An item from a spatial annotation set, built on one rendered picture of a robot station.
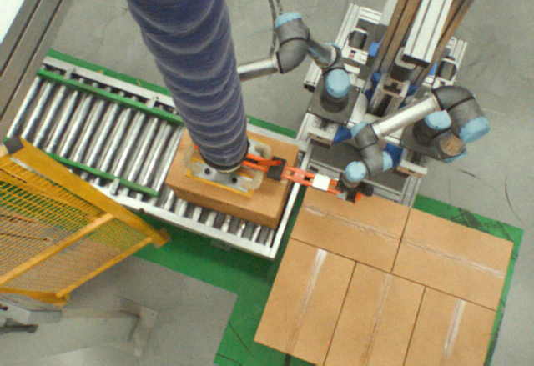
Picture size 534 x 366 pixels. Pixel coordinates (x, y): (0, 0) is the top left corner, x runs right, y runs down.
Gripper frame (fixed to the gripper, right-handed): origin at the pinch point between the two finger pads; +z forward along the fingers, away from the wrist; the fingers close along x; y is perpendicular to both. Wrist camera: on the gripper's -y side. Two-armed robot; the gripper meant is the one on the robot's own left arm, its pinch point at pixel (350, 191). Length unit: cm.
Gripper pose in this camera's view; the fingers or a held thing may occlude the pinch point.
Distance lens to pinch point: 251.8
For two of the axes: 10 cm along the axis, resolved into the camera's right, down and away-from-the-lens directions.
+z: 0.2, 2.6, 9.7
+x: -3.4, 9.1, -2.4
